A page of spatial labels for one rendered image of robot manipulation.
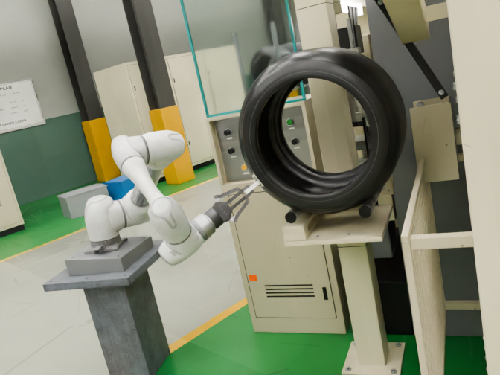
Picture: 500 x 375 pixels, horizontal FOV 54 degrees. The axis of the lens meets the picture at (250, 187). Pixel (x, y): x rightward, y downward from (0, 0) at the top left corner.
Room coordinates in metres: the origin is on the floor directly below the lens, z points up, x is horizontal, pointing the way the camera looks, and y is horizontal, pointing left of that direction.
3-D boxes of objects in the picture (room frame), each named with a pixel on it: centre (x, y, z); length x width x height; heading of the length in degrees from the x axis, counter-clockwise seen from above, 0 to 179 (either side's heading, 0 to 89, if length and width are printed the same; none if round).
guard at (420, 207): (1.52, -0.53, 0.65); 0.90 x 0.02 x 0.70; 155
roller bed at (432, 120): (1.91, -0.76, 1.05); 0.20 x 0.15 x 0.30; 155
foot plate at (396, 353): (2.11, -0.42, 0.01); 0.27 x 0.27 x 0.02; 65
